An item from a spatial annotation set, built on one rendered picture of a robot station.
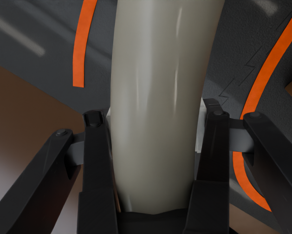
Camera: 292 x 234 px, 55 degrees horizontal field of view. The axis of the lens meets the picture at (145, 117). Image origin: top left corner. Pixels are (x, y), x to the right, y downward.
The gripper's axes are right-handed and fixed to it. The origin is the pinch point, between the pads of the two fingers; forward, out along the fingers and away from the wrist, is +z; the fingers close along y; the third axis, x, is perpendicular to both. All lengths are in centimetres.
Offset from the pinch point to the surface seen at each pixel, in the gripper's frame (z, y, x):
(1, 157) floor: 96, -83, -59
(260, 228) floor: 90, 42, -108
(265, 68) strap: 86, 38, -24
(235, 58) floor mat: 87, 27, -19
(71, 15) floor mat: 90, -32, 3
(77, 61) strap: 90, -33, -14
